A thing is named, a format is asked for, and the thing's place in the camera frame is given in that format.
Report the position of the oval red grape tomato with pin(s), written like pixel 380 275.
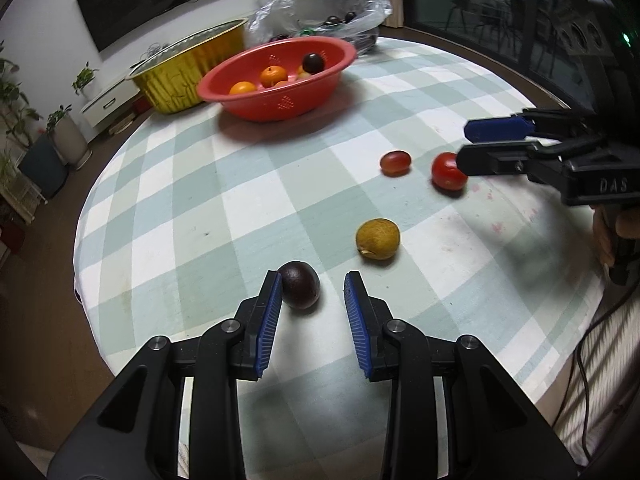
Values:
pixel 396 163

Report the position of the tall plant in dark pot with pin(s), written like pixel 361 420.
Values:
pixel 42 167

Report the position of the person's striped clothing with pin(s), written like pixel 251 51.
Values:
pixel 610 385

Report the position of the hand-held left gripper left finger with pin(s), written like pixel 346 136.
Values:
pixel 267 325

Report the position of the white television cabinet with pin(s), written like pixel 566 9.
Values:
pixel 107 105

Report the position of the red plastic colander bowl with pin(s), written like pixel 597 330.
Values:
pixel 280 105

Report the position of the dark purple plum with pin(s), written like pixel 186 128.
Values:
pixel 313 63
pixel 301 285

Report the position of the gold foil bowl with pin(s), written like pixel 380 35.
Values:
pixel 170 75

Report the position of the small plant in white pot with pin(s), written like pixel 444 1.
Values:
pixel 85 77

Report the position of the clear plastic bag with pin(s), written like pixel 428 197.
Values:
pixel 310 5

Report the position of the plant in ribbed white pot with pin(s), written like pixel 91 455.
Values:
pixel 70 140

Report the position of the person's right hand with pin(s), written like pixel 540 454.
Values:
pixel 602 235

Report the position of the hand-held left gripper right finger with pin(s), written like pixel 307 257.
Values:
pixel 357 325

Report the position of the round red tomato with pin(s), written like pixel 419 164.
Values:
pixel 445 174

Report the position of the sliding glass door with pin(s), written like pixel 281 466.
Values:
pixel 475 0

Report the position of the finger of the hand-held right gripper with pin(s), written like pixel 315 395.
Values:
pixel 495 160
pixel 492 129

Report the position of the tan longan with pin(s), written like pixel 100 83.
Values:
pixel 377 239
pixel 303 76

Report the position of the red box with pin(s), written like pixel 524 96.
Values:
pixel 10 237

